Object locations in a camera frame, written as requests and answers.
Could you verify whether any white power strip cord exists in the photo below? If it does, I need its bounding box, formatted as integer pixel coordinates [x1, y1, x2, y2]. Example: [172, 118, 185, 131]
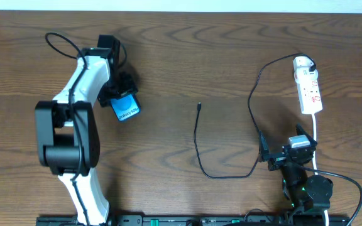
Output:
[310, 113, 330, 226]

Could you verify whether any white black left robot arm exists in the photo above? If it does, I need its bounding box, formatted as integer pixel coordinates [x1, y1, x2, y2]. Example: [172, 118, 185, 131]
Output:
[35, 35, 141, 225]

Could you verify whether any black USB charging cable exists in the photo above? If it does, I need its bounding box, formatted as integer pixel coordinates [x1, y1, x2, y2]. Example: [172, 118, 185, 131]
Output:
[193, 52, 317, 180]

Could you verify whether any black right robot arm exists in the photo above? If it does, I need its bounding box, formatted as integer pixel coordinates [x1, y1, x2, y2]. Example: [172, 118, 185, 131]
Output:
[259, 124, 333, 213]

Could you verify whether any white power strip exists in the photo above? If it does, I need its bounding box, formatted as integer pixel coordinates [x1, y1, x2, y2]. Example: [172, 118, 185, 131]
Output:
[293, 56, 323, 115]

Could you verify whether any blue Galaxy smartphone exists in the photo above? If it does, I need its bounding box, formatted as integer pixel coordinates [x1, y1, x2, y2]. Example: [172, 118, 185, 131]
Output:
[111, 94, 141, 121]

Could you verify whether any white USB charger adapter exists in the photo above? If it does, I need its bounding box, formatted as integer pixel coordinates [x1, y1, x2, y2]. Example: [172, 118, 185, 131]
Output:
[294, 67, 319, 84]

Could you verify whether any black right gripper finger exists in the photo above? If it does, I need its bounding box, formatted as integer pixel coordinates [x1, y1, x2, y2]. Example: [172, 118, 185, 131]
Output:
[295, 124, 314, 144]
[258, 131, 270, 162]

